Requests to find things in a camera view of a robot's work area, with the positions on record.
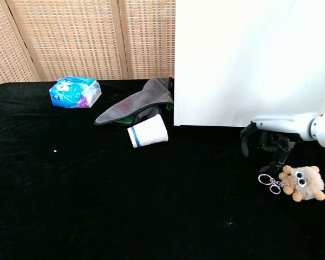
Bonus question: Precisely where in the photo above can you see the green object under cloth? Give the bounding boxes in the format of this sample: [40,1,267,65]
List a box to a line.
[114,115,137,127]

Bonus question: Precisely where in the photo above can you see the woven folding screen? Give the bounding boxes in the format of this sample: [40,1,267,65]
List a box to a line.
[0,0,177,90]

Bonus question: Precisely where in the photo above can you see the black table cloth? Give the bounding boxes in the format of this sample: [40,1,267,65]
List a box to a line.
[0,79,325,260]

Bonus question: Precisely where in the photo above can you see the blue tissue pack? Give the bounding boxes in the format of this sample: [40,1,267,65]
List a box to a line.
[49,76,102,109]

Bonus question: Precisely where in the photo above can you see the grey cloth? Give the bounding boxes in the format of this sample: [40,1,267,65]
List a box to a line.
[94,76,174,126]

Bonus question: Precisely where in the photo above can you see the brown plush toy keychain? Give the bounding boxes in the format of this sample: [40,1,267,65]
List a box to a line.
[258,165,325,203]

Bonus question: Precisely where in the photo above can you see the white board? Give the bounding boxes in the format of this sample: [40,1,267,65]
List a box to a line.
[173,0,325,128]

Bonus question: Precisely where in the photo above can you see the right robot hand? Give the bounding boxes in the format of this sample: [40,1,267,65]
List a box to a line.
[239,114,316,174]

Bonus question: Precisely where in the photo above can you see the white paper cup blue stripes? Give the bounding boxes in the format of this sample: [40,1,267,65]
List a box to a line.
[127,114,169,148]

